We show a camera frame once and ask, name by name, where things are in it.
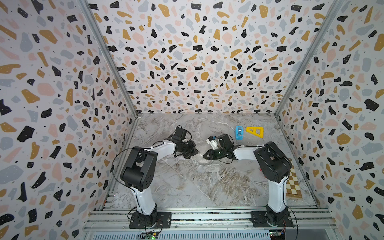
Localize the blue tape dispenser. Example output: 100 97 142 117
235 126 244 140

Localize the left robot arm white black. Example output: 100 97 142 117
120 126 199 227

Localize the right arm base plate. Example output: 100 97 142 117
251 210 295 228

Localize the aluminium rail frame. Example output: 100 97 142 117
81 207 342 240

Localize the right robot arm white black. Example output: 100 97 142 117
203 134 292 226

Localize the white vent grille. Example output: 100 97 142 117
91 230 271 240

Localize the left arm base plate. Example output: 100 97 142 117
129 211 172 229

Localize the yellow triangular plastic piece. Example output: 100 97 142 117
246 127 264 139

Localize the wooden checkerboard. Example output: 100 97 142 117
286 159 303 199

